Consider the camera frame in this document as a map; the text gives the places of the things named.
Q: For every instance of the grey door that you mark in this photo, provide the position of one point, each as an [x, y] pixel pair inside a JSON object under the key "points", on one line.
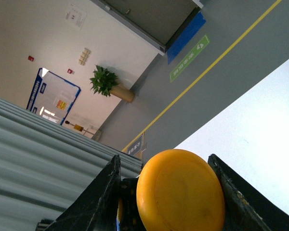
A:
{"points": [[158, 22]]}

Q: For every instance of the green floor sign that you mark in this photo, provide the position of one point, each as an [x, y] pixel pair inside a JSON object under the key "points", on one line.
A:
{"points": [[185, 62]]}

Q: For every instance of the grey floor sign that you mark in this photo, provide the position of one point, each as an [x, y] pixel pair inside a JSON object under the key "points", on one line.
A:
{"points": [[136, 146]]}

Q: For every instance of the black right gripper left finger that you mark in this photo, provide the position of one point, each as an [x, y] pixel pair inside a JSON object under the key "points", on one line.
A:
{"points": [[96, 208]]}

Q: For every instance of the white wall poster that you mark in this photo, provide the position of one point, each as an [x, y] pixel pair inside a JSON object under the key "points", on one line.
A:
{"points": [[75, 14]]}

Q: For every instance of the blue floor mat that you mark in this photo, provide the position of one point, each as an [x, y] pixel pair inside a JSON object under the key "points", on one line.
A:
{"points": [[187, 34]]}

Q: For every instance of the yellow push button switch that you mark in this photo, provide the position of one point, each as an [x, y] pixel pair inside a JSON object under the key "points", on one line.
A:
{"points": [[176, 191]]}

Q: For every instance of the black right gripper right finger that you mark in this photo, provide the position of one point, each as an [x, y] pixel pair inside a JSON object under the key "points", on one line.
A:
{"points": [[246, 209]]}

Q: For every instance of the left grey curtain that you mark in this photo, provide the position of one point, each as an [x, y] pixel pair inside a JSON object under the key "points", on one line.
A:
{"points": [[44, 167]]}

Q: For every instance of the blue framed notice board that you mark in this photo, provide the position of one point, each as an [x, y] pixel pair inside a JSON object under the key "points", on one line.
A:
{"points": [[52, 96]]}

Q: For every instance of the left potted plant gold pot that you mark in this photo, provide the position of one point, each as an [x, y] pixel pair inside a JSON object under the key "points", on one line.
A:
{"points": [[107, 83]]}

